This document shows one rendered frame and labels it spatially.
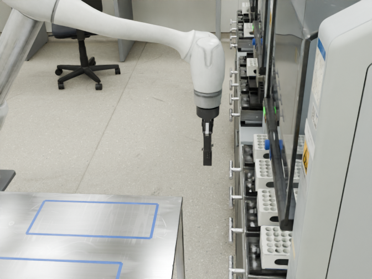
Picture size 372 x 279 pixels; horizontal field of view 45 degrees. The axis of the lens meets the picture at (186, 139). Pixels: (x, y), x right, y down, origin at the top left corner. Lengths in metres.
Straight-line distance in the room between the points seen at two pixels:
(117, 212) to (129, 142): 1.90
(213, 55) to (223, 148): 1.79
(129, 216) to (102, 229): 0.08
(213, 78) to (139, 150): 1.80
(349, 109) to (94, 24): 0.82
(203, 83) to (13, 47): 0.64
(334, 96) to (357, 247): 0.33
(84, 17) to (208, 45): 0.36
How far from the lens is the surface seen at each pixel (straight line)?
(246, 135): 1.79
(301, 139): 1.55
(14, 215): 1.38
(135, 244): 1.20
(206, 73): 1.34
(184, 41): 1.48
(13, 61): 1.62
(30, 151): 3.28
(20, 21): 1.55
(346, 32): 0.70
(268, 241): 1.16
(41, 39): 5.24
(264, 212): 1.22
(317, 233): 0.88
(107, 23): 1.34
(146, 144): 3.14
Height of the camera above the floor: 1.66
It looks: 32 degrees down
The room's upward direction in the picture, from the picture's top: 2 degrees counter-clockwise
